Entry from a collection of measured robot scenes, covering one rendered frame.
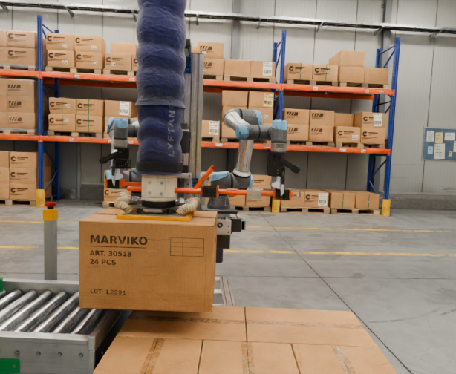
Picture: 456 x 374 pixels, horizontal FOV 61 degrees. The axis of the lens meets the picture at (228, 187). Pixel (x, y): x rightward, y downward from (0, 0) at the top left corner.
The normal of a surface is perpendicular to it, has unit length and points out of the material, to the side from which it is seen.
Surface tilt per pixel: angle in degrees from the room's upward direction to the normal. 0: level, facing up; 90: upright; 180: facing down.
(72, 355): 90
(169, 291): 90
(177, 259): 90
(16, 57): 90
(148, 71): 73
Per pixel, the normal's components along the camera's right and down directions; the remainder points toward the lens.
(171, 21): 0.62, -0.08
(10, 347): -0.01, 0.09
